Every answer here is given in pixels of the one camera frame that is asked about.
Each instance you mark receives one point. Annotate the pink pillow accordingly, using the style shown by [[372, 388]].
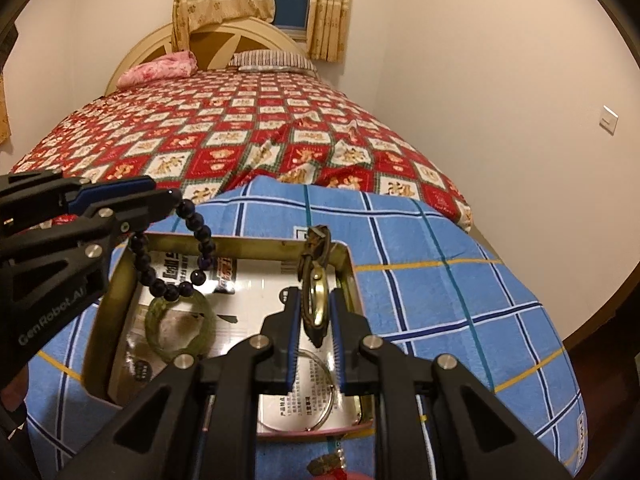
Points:
[[160, 67]]

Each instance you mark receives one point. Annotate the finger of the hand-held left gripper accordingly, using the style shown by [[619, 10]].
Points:
[[150, 207], [115, 192]]

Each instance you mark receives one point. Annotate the white wall switch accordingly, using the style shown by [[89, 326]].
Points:
[[608, 120]]

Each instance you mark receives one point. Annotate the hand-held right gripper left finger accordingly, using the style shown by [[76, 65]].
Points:
[[292, 340]]

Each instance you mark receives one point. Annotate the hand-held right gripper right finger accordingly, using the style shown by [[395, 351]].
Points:
[[336, 340]]

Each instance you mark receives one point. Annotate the green jade bangle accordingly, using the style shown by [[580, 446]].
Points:
[[152, 330]]

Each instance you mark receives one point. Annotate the blue plaid towel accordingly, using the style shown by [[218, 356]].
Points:
[[425, 285]]

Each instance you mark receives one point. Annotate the thin silver bangle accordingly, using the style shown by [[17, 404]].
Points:
[[330, 384]]

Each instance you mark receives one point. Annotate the striped pillow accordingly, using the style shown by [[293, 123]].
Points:
[[270, 60]]

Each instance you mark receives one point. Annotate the cream wooden headboard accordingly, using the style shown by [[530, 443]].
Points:
[[215, 45]]

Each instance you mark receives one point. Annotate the red patterned bedspread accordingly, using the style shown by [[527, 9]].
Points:
[[225, 120]]

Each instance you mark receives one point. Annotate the narrow yellow floral curtain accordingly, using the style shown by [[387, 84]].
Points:
[[327, 20]]

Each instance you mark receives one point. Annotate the metal tin box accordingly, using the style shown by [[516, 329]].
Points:
[[250, 250]]

